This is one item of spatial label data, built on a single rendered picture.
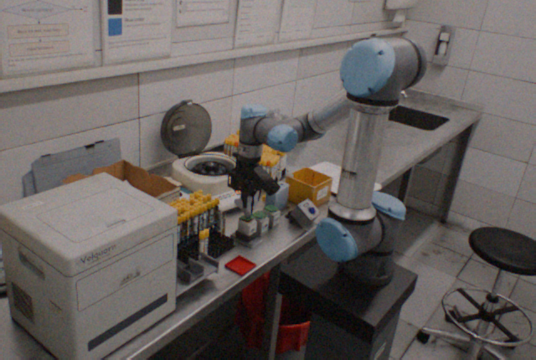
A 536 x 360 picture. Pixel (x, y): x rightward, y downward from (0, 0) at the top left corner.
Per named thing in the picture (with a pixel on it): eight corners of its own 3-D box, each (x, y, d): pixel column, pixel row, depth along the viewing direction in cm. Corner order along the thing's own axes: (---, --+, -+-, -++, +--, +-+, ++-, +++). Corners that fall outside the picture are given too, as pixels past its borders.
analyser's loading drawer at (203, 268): (162, 309, 120) (162, 292, 118) (145, 297, 124) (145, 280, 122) (218, 273, 136) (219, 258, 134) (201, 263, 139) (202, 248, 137)
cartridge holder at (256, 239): (252, 249, 152) (253, 239, 151) (229, 238, 156) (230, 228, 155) (261, 242, 156) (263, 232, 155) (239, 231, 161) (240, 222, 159)
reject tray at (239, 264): (241, 276, 139) (241, 274, 138) (224, 266, 142) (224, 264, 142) (256, 266, 144) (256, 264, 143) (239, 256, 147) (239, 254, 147)
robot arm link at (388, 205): (404, 244, 133) (418, 202, 127) (375, 259, 124) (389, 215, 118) (369, 223, 141) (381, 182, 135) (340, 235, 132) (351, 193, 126)
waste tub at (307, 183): (311, 212, 178) (314, 187, 174) (282, 198, 185) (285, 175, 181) (330, 200, 188) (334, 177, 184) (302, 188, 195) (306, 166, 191)
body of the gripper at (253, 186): (241, 181, 155) (244, 146, 150) (263, 190, 151) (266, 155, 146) (226, 188, 149) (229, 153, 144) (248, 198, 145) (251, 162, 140)
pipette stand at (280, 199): (276, 220, 170) (279, 195, 166) (260, 213, 173) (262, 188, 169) (290, 209, 178) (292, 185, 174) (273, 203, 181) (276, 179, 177)
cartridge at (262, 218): (260, 237, 159) (262, 219, 156) (249, 231, 161) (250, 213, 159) (267, 232, 162) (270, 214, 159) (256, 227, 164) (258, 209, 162)
